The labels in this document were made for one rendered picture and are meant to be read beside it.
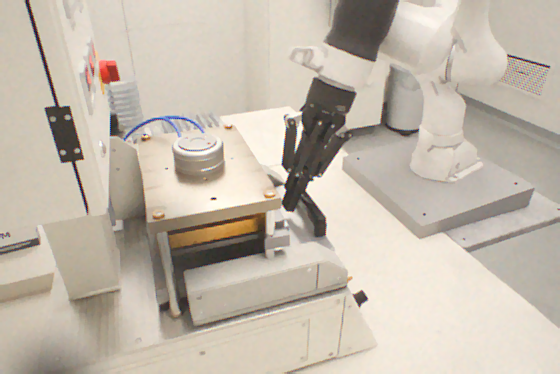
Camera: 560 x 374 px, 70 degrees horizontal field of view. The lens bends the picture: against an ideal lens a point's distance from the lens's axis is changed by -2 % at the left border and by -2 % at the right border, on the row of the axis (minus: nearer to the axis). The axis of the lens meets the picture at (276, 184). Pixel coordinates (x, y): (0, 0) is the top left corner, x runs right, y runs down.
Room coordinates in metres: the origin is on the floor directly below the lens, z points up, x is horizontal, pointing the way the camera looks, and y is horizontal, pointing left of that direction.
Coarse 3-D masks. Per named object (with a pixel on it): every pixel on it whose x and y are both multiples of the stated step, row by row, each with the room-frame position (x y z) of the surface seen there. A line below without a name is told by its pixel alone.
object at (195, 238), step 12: (252, 216) 0.50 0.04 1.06; (192, 228) 0.47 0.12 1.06; (204, 228) 0.47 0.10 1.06; (216, 228) 0.47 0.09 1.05; (228, 228) 0.48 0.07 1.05; (240, 228) 0.48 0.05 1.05; (252, 228) 0.49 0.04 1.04; (264, 228) 0.50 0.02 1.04; (156, 240) 0.45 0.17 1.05; (180, 240) 0.46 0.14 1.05; (192, 240) 0.46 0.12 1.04; (204, 240) 0.47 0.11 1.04; (216, 240) 0.48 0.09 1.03; (228, 240) 0.48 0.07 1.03; (240, 240) 0.48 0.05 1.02; (180, 252) 0.45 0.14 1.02; (192, 252) 0.46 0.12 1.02
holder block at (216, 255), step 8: (216, 248) 0.50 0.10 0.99; (224, 248) 0.50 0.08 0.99; (256, 248) 0.50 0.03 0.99; (208, 256) 0.48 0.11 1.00; (216, 256) 0.48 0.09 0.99; (224, 256) 0.48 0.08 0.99; (232, 256) 0.48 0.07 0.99; (240, 256) 0.49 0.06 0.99; (176, 264) 0.46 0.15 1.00; (184, 264) 0.46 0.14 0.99; (192, 264) 0.46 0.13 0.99; (200, 264) 0.47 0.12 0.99; (208, 264) 0.47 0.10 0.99; (176, 272) 0.45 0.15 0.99
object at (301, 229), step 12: (288, 216) 0.62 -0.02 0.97; (300, 216) 0.62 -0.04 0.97; (288, 228) 0.54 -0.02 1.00; (300, 228) 0.58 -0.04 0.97; (312, 228) 0.58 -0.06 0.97; (300, 240) 0.55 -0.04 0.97; (312, 240) 0.55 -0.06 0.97; (324, 240) 0.55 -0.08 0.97; (156, 252) 0.52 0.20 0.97; (156, 264) 0.49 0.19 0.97; (156, 276) 0.46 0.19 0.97; (156, 288) 0.44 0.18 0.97; (180, 288) 0.44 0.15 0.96; (168, 300) 0.44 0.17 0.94
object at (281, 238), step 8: (280, 216) 0.50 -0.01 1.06; (280, 224) 0.49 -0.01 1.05; (264, 232) 0.48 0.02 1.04; (280, 232) 0.48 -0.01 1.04; (288, 232) 0.48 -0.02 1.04; (264, 240) 0.46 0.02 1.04; (272, 240) 0.46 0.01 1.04; (280, 240) 0.47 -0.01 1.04; (288, 240) 0.47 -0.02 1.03; (264, 248) 0.46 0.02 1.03; (272, 248) 0.46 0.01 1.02
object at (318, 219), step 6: (306, 192) 0.64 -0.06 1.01; (300, 198) 0.63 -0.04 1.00; (306, 198) 0.62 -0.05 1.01; (300, 204) 0.63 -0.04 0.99; (306, 204) 0.60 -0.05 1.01; (312, 204) 0.60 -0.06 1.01; (306, 210) 0.60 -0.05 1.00; (312, 210) 0.58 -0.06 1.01; (318, 210) 0.58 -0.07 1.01; (312, 216) 0.57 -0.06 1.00; (318, 216) 0.56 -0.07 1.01; (324, 216) 0.57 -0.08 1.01; (312, 222) 0.57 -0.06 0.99; (318, 222) 0.56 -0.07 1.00; (324, 222) 0.56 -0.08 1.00; (318, 228) 0.56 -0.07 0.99; (324, 228) 0.56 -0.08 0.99; (318, 234) 0.56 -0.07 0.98; (324, 234) 0.56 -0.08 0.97
